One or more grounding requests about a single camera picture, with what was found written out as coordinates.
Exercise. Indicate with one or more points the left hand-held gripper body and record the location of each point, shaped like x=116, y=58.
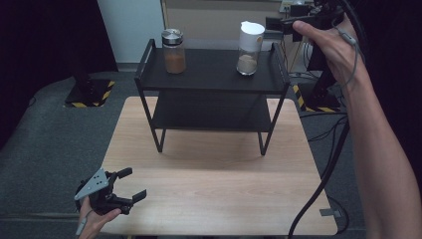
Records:
x=103, y=199

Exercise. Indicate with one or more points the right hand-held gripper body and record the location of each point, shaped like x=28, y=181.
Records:
x=326, y=15

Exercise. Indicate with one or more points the glass jar with white lid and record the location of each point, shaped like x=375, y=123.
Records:
x=250, y=43

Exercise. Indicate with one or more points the black metal two-tier shelf rack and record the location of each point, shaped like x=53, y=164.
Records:
x=212, y=79

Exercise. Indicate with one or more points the glass jar with metal lid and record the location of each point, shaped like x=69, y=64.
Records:
x=173, y=53

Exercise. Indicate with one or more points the person's left hand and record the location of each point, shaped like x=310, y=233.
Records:
x=94, y=224

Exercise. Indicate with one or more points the person's right hand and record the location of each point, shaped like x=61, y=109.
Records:
x=338, y=53

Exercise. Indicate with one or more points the light wooden cabinet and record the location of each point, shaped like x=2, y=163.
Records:
x=212, y=23

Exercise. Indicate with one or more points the dark curtain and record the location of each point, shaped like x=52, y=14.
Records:
x=43, y=43
x=398, y=49

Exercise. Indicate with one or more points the black stand with striped base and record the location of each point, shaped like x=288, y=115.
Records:
x=88, y=93
x=320, y=96

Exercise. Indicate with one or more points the grey tape strip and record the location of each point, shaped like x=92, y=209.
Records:
x=330, y=212

